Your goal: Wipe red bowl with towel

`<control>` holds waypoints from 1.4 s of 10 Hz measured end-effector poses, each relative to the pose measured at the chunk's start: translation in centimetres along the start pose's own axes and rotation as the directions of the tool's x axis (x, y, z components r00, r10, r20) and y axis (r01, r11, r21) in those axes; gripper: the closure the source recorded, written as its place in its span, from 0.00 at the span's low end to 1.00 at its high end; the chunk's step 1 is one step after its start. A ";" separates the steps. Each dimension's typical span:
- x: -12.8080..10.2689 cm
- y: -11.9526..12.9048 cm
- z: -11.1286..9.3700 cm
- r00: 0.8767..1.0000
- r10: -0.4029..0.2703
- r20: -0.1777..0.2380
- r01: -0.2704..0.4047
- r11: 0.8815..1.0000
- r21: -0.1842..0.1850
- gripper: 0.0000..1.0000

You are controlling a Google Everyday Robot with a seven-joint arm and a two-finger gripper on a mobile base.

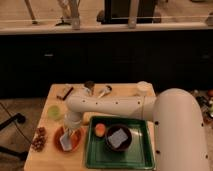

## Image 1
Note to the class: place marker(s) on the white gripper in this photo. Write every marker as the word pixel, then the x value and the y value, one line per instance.
pixel 73 121

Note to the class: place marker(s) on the blue grey towel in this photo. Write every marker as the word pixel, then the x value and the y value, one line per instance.
pixel 65 142

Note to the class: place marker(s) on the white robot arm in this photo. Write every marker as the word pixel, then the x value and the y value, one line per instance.
pixel 179 133

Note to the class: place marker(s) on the red bowl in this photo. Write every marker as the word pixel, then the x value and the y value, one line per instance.
pixel 76 138

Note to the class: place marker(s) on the dark brown bowl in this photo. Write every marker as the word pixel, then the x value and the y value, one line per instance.
pixel 125 145

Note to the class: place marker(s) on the green cup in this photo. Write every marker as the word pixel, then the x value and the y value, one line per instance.
pixel 53 112

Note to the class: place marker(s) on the orange fruit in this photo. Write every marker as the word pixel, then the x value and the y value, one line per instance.
pixel 100 129

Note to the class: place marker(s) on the dark silver scoop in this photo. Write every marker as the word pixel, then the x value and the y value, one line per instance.
pixel 89 87

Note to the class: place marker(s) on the brown grape bunch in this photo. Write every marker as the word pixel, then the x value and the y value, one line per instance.
pixel 39 141

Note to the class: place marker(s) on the blue sponge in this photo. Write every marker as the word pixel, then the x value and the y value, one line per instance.
pixel 117 138

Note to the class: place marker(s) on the black chair base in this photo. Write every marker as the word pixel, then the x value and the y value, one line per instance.
pixel 10 128

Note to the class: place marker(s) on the green plastic tray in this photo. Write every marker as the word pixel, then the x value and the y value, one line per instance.
pixel 139 155

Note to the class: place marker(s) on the white cup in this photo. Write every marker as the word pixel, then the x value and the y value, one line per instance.
pixel 143 87

